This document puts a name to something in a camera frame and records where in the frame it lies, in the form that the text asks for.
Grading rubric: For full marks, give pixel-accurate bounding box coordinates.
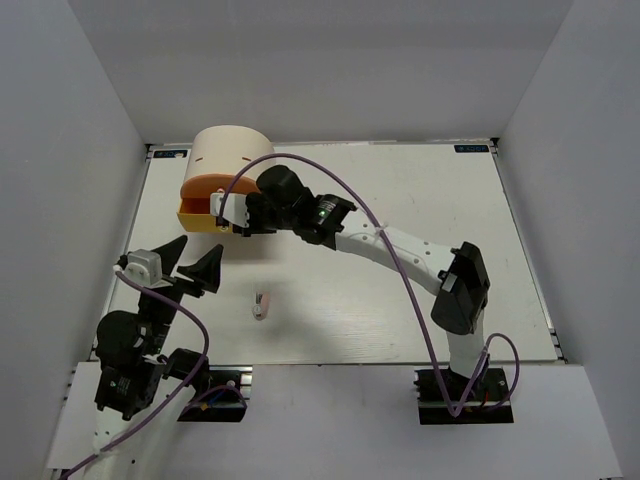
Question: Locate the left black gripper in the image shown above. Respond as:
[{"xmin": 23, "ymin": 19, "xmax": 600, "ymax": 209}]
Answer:
[{"xmin": 140, "ymin": 233, "xmax": 224, "ymax": 352}]

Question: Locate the yellow container drawer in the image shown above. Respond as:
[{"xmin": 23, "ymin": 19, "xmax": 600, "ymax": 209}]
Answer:
[{"xmin": 177, "ymin": 198, "xmax": 232, "ymax": 234}]

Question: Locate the orange container drawer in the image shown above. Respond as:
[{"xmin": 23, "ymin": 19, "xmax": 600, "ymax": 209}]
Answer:
[{"xmin": 180, "ymin": 173, "xmax": 258, "ymax": 199}]

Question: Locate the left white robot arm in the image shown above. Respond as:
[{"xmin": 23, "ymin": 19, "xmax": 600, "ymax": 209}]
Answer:
[{"xmin": 61, "ymin": 236, "xmax": 224, "ymax": 479}]

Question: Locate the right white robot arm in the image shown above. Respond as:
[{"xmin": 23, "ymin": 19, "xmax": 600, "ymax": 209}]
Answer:
[{"xmin": 245, "ymin": 165, "xmax": 490, "ymax": 399}]

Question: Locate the cream cylindrical drawer container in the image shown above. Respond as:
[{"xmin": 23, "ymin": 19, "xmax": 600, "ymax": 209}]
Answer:
[{"xmin": 184, "ymin": 125, "xmax": 275, "ymax": 183}]

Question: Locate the left blue table label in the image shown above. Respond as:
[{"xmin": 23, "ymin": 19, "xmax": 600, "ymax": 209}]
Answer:
[{"xmin": 153, "ymin": 149, "xmax": 189, "ymax": 158}]

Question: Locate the blue table label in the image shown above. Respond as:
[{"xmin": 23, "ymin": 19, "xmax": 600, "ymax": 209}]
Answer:
[
  {"xmin": 153, "ymin": 149, "xmax": 189, "ymax": 158},
  {"xmin": 454, "ymin": 144, "xmax": 490, "ymax": 154}
]

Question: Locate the right blue table label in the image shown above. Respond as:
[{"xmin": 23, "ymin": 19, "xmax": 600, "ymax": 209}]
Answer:
[{"xmin": 454, "ymin": 144, "xmax": 490, "ymax": 154}]

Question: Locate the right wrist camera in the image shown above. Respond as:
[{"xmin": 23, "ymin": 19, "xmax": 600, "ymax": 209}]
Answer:
[{"xmin": 210, "ymin": 192, "xmax": 249, "ymax": 231}]

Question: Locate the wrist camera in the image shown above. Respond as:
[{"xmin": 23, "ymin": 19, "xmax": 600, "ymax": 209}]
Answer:
[
  {"xmin": 210, "ymin": 192, "xmax": 249, "ymax": 231},
  {"xmin": 113, "ymin": 249, "xmax": 170, "ymax": 289}
]

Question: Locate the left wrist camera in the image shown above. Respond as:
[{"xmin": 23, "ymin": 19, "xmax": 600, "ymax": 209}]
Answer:
[{"xmin": 113, "ymin": 249, "xmax": 170, "ymax": 289}]

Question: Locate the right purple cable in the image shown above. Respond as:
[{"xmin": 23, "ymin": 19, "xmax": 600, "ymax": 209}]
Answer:
[{"xmin": 219, "ymin": 152, "xmax": 521, "ymax": 417}]

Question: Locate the purple cable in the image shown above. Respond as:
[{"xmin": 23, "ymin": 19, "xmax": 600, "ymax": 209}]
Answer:
[
  {"xmin": 59, "ymin": 267, "xmax": 249, "ymax": 480},
  {"xmin": 219, "ymin": 152, "xmax": 521, "ymax": 417}
]

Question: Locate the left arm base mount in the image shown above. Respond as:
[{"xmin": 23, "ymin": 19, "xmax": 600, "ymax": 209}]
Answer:
[{"xmin": 178, "ymin": 366, "xmax": 253, "ymax": 423}]

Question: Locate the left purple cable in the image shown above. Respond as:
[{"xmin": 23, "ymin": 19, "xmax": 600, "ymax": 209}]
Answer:
[{"xmin": 59, "ymin": 267, "xmax": 249, "ymax": 480}]

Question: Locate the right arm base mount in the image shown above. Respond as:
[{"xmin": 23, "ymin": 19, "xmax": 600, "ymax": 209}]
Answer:
[{"xmin": 412, "ymin": 367, "xmax": 516, "ymax": 426}]

